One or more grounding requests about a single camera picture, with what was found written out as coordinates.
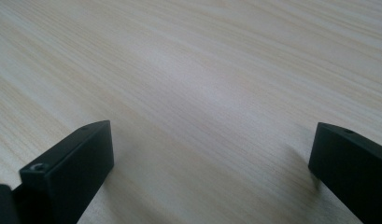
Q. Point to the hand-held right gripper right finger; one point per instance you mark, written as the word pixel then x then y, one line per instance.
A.
pixel 353 171

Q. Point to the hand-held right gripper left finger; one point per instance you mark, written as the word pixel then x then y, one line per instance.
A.
pixel 70 174

